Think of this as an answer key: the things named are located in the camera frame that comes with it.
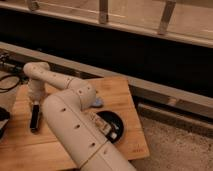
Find metal bracket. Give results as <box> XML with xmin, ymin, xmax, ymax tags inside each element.
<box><xmin>99</xmin><ymin>0</ymin><xmax>108</xmax><ymax>24</ymax></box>
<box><xmin>158</xmin><ymin>0</ymin><xmax>176</xmax><ymax>35</ymax></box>

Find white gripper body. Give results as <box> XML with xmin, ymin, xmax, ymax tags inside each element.
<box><xmin>28</xmin><ymin>79</ymin><xmax>46</xmax><ymax>105</ymax></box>

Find metal bracket right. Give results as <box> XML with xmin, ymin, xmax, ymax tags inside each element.
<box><xmin>158</xmin><ymin>0</ymin><xmax>176</xmax><ymax>35</ymax></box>

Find metal bracket middle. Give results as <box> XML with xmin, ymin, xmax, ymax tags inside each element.
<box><xmin>99</xmin><ymin>0</ymin><xmax>108</xmax><ymax>24</ymax></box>

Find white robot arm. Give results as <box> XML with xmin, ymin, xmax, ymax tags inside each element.
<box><xmin>23</xmin><ymin>62</ymin><xmax>136</xmax><ymax>171</ymax></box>

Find dark object at left edge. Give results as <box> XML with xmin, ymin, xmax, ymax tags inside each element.
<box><xmin>0</xmin><ymin>107</ymin><xmax>10</xmax><ymax>139</ymax></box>

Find black round dish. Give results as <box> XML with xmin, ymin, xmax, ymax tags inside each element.
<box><xmin>97</xmin><ymin>111</ymin><xmax>124</xmax><ymax>143</ymax></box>

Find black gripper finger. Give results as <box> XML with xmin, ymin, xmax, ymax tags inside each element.
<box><xmin>30</xmin><ymin>105</ymin><xmax>40</xmax><ymax>131</ymax></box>

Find black cable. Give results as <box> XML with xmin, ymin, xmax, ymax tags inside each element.
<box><xmin>0</xmin><ymin>73</ymin><xmax>24</xmax><ymax>94</ymax></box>

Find light blue eraser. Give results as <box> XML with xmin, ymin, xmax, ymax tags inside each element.
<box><xmin>92</xmin><ymin>97</ymin><xmax>104</xmax><ymax>108</ymax></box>

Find wooden board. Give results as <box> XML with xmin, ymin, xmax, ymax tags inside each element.
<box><xmin>0</xmin><ymin>77</ymin><xmax>149</xmax><ymax>171</ymax></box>

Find white rectangular object in dish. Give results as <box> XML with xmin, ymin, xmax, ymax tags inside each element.
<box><xmin>89</xmin><ymin>112</ymin><xmax>117</xmax><ymax>141</ymax></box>

